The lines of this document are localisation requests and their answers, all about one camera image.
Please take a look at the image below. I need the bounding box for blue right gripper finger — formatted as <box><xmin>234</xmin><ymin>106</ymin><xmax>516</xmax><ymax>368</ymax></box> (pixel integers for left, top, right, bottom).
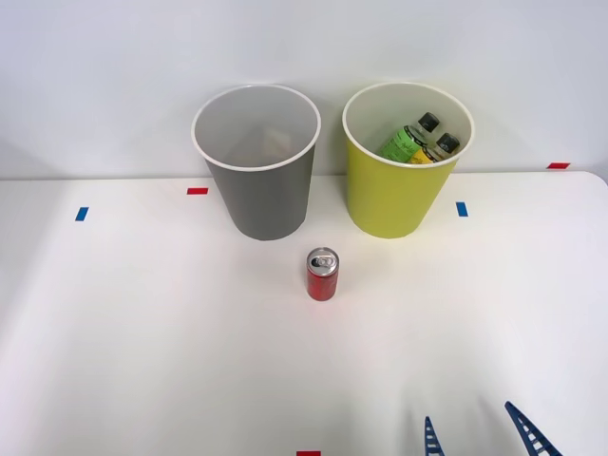
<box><xmin>421</xmin><ymin>416</ymin><xmax>447</xmax><ymax>456</ymax></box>
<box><xmin>503</xmin><ymin>401</ymin><xmax>564</xmax><ymax>456</ymax></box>

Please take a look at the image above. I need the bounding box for green label plastic bottle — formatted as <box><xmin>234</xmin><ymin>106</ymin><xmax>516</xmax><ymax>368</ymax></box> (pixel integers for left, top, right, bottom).
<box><xmin>378</xmin><ymin>111</ymin><xmax>441</xmax><ymax>164</ymax></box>

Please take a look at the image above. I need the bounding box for red drink can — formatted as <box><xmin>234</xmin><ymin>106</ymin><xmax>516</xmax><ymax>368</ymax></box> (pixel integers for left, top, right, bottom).
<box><xmin>305</xmin><ymin>247</ymin><xmax>341</xmax><ymax>302</ymax></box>

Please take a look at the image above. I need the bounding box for yellow-green plastic bin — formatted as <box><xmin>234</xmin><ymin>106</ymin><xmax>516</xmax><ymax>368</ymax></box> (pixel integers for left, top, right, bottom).
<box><xmin>341</xmin><ymin>82</ymin><xmax>476</xmax><ymax>240</ymax></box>

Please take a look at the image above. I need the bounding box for grey plastic bin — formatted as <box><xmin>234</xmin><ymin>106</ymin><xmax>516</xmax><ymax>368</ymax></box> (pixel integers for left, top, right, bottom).
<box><xmin>191</xmin><ymin>84</ymin><xmax>322</xmax><ymax>242</ymax></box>

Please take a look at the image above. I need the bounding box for yellow label plastic bottle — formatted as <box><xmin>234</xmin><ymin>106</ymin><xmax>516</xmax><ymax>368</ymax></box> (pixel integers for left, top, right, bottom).
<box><xmin>408</xmin><ymin>132</ymin><xmax>461</xmax><ymax>165</ymax></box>

